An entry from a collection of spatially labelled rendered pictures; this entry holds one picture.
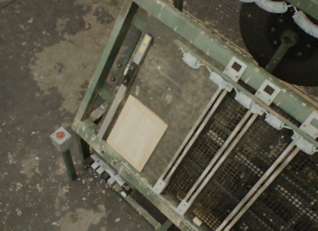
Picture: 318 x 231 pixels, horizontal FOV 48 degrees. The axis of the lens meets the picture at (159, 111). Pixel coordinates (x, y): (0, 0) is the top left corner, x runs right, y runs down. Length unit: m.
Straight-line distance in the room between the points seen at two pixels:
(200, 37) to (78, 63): 2.52
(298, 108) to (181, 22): 0.85
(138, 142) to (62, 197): 1.27
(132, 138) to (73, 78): 1.81
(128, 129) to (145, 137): 0.17
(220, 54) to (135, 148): 1.04
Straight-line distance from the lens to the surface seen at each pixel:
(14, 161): 3.97
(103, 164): 3.01
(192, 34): 2.25
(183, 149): 2.52
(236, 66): 2.14
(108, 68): 2.78
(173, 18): 2.30
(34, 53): 4.70
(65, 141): 2.92
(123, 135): 2.80
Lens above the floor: 3.51
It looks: 58 degrees down
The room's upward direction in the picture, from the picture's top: 10 degrees clockwise
